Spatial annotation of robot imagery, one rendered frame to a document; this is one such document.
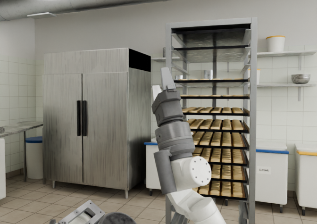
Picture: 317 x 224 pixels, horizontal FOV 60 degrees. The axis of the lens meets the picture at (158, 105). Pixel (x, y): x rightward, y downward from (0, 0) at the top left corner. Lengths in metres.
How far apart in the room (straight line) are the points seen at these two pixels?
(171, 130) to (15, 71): 4.94
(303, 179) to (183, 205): 3.06
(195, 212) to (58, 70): 3.81
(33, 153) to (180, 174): 4.61
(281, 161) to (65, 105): 2.95
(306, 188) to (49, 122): 3.50
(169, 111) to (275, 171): 3.04
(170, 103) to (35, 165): 4.63
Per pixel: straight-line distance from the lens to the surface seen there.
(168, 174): 0.63
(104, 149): 3.87
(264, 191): 3.70
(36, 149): 5.11
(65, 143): 4.22
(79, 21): 5.31
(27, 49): 5.71
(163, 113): 0.66
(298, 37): 4.28
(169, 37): 1.56
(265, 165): 3.61
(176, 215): 1.82
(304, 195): 3.74
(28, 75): 5.68
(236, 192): 1.66
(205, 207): 0.67
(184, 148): 0.64
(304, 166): 3.65
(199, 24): 1.55
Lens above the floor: 1.42
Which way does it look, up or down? 2 degrees down
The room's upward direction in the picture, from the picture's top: straight up
